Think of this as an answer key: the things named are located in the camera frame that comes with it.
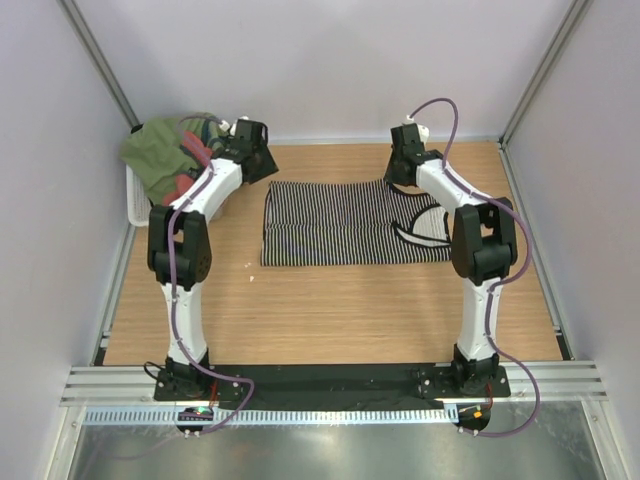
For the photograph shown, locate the black white striped tank top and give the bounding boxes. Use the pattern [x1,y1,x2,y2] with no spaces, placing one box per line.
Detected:
[261,179,451,267]

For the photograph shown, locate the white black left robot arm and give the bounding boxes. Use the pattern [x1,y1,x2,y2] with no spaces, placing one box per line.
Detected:
[147,118,278,400]

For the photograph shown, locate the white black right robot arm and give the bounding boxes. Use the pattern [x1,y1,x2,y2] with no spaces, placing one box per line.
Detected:
[384,123,518,396]

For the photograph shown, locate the salmon red tank top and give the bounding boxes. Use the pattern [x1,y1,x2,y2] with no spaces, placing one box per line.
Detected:
[163,131,212,206]

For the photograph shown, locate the green tank top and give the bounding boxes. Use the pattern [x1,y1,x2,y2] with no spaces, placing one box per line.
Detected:
[120,112,229,206]

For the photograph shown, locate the white plastic basket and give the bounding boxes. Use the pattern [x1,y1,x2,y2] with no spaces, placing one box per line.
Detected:
[124,164,226,229]

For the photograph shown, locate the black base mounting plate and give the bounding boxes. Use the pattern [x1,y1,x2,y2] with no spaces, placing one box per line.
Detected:
[154,363,511,411]

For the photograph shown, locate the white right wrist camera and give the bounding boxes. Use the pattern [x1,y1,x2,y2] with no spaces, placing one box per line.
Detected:
[403,115,430,144]

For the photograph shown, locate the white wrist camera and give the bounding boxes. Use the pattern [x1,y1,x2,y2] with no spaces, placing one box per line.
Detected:
[218,120,237,136]
[403,115,430,144]

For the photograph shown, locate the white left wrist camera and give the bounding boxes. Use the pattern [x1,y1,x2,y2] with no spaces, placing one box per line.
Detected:
[218,120,237,136]

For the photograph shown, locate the aluminium frame rail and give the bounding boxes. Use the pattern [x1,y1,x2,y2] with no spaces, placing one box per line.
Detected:
[60,361,608,407]

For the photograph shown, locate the slotted grey cable duct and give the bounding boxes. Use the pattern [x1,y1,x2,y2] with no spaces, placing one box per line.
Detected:
[84,406,458,427]

